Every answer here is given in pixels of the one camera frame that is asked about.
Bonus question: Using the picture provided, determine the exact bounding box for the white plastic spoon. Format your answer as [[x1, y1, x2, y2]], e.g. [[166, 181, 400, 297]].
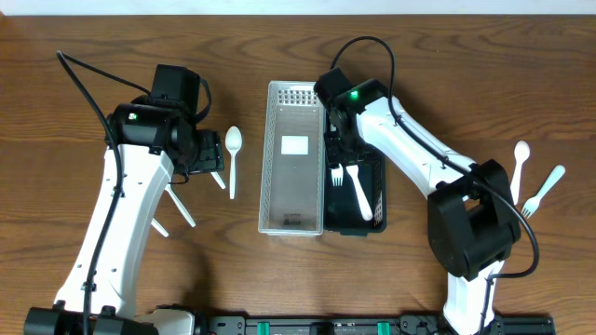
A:
[[165, 184, 196, 227], [210, 172, 226, 189], [225, 126, 243, 199], [151, 219, 169, 237]]

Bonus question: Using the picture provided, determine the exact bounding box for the white plastic fork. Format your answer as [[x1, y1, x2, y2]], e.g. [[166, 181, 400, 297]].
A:
[[345, 165, 373, 221]]

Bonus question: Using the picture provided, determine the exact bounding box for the pink plastic spoon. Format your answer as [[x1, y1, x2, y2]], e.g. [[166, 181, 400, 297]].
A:
[[510, 141, 531, 205]]

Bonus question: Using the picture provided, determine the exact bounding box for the mint green plastic fork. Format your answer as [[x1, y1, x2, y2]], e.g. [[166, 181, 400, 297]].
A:
[[521, 165, 566, 219]]

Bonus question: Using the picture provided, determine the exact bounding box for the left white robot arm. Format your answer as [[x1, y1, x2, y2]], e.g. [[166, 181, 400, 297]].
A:
[[23, 103, 224, 334]]

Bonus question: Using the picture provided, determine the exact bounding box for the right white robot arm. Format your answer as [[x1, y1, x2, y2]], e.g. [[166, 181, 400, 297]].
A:
[[314, 70, 521, 334]]

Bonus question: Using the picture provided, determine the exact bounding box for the dark green mesh basket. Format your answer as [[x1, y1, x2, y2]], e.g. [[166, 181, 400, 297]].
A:
[[324, 117, 387, 236]]

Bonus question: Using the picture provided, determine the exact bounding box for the clear plastic mesh basket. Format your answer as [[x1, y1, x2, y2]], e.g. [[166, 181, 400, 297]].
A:
[[258, 81, 326, 236]]

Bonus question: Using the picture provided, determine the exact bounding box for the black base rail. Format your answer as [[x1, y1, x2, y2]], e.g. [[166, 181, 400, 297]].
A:
[[153, 304, 558, 335]]

